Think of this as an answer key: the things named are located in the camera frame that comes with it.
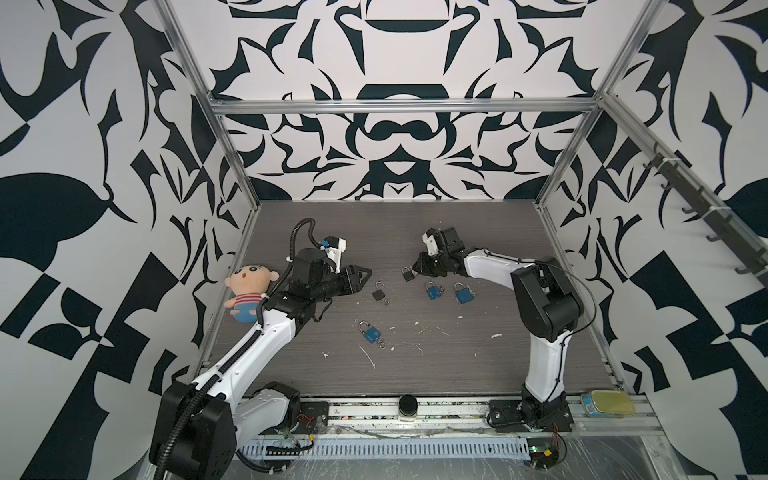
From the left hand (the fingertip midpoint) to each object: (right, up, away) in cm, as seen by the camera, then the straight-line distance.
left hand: (368, 268), depth 79 cm
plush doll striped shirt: (-36, -5, +11) cm, 38 cm away
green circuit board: (+41, -43, -8) cm, 60 cm away
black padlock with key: (+12, -4, +21) cm, 25 cm away
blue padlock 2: (+29, -10, +17) cm, 35 cm away
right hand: (+14, -1, +19) cm, 24 cm away
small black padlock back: (+3, -10, +17) cm, 20 cm away
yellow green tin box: (+58, -32, -6) cm, 66 cm away
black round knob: (+10, -30, -11) cm, 33 cm away
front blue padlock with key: (0, -20, +9) cm, 22 cm away
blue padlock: (+19, -9, +18) cm, 28 cm away
